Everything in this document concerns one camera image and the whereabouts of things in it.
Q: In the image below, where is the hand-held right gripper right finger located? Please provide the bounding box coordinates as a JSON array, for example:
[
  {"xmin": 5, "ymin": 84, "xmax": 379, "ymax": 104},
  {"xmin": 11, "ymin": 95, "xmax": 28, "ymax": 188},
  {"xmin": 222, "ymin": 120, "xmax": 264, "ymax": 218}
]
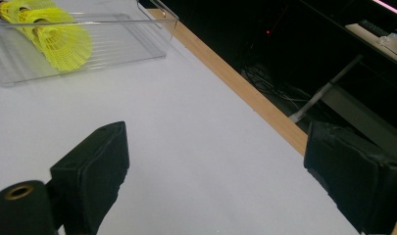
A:
[{"xmin": 303, "ymin": 120, "xmax": 397, "ymax": 235}]

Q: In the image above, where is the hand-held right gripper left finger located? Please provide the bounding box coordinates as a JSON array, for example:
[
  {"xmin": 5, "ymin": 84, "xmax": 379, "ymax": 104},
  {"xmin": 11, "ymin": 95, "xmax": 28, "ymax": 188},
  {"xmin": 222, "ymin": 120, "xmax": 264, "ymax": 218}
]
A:
[{"xmin": 45, "ymin": 120, "xmax": 130, "ymax": 235}]

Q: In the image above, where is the yellow plastic shuttlecock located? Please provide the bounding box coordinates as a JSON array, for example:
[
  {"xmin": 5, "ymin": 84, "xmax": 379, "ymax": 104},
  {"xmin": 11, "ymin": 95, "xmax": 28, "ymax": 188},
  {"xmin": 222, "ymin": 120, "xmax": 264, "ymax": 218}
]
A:
[
  {"xmin": 18, "ymin": 7, "xmax": 76, "ymax": 43},
  {"xmin": 32, "ymin": 23, "xmax": 94, "ymax": 72},
  {"xmin": 0, "ymin": 0, "xmax": 58, "ymax": 25}
]

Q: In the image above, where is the clear plastic tray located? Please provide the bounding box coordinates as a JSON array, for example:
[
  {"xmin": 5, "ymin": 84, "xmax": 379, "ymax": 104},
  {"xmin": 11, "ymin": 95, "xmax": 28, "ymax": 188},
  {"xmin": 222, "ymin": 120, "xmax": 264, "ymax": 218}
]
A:
[{"xmin": 0, "ymin": 0, "xmax": 180, "ymax": 87}]

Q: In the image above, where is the white board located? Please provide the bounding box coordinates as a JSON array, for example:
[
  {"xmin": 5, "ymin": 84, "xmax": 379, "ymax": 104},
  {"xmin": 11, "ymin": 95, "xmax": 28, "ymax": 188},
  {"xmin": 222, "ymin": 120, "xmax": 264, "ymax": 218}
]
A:
[{"xmin": 0, "ymin": 0, "xmax": 366, "ymax": 235}]

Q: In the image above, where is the pale crumpled item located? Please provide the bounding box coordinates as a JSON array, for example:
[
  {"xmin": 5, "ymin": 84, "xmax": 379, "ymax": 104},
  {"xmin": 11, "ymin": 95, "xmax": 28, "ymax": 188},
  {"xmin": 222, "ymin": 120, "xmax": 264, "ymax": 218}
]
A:
[{"xmin": 376, "ymin": 28, "xmax": 397, "ymax": 57}]

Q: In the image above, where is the wooden table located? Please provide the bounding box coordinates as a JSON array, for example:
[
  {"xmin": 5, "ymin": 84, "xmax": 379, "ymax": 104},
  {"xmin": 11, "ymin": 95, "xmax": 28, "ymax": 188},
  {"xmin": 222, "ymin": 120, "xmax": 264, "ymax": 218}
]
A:
[{"xmin": 146, "ymin": 8, "xmax": 397, "ymax": 235}]

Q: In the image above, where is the dark flat device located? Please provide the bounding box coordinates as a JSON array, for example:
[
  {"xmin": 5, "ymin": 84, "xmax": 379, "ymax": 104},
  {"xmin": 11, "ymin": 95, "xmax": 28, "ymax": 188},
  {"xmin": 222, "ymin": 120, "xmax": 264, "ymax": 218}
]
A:
[{"xmin": 357, "ymin": 19, "xmax": 391, "ymax": 38}]

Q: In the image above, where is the dark device with red light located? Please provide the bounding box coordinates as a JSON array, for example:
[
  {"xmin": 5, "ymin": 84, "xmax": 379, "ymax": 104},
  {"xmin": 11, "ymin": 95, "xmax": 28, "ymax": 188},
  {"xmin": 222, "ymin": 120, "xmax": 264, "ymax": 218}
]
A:
[{"xmin": 251, "ymin": 13, "xmax": 288, "ymax": 43}]

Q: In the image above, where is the white metal desk frame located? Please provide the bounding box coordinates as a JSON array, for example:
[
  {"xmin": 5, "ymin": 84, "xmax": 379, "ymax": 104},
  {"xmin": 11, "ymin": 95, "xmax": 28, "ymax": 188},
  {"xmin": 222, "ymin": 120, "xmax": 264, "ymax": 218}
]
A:
[{"xmin": 288, "ymin": 53, "xmax": 397, "ymax": 145}]

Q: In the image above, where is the bundle of black floor cables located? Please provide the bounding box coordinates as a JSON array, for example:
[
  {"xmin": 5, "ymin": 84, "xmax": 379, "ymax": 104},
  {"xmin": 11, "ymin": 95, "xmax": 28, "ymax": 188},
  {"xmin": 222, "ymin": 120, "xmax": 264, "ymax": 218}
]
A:
[{"xmin": 239, "ymin": 63, "xmax": 315, "ymax": 112}]

